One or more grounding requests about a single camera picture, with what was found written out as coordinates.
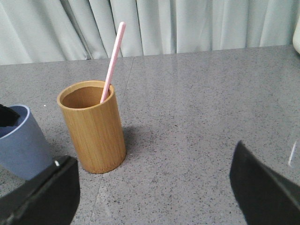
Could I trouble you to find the pink chopstick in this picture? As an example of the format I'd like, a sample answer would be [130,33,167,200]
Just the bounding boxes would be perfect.
[100,22,126,103]

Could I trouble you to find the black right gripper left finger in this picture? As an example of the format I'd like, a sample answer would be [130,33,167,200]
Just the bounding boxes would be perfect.
[0,156,80,225]

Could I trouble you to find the blue plastic cup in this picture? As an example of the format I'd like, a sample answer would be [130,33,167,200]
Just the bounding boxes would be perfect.
[0,105,53,180]

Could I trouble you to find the pale grey curtain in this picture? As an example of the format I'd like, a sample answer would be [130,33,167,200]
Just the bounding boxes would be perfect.
[0,0,300,65]

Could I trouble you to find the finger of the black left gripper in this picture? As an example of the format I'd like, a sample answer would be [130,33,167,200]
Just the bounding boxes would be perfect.
[0,104,20,127]

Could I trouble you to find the white object at edge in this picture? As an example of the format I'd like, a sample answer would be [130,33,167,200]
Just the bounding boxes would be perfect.
[292,20,300,54]

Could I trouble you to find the bamboo cylinder holder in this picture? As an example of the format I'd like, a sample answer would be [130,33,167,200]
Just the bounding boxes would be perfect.
[57,80,126,174]

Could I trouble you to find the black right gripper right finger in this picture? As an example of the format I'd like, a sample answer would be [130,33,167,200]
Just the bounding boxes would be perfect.
[229,141,300,225]

